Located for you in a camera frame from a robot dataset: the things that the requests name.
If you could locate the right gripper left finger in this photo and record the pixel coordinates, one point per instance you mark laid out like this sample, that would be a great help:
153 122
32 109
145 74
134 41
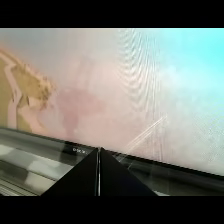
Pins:
80 180

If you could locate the silver frame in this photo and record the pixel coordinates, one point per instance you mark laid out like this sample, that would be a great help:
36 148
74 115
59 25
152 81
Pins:
23 170

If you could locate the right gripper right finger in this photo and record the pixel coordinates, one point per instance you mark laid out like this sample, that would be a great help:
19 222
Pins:
120 180

